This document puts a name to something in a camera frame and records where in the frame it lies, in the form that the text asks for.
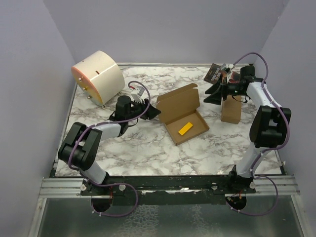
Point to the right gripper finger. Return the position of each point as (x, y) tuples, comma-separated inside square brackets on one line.
[(215, 99), (214, 89)]

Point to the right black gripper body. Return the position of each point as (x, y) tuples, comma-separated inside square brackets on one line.
[(233, 89)]

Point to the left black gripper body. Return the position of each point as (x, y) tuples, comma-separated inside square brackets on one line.
[(138, 108)]

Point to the brown cardboard box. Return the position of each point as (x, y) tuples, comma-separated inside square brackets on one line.
[(179, 107)]

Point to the yellow rectangular block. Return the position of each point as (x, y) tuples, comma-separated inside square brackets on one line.
[(185, 128)]

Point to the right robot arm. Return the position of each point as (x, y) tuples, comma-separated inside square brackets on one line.
[(270, 128)]

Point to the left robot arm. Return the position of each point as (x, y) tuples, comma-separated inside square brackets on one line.
[(79, 148)]

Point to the small folded cardboard box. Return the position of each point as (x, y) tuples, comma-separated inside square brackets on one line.
[(231, 110)]

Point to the dark book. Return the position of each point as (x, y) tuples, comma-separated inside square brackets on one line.
[(214, 74)]

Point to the cream cylindrical drum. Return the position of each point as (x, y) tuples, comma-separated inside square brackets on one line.
[(99, 77)]

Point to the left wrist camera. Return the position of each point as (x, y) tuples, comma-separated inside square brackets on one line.
[(137, 93)]

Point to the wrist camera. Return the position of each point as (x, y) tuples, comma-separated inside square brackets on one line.
[(137, 93), (227, 70)]

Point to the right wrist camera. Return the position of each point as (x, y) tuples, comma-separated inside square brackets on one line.
[(227, 70)]

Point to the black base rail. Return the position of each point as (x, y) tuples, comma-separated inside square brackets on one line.
[(167, 190)]

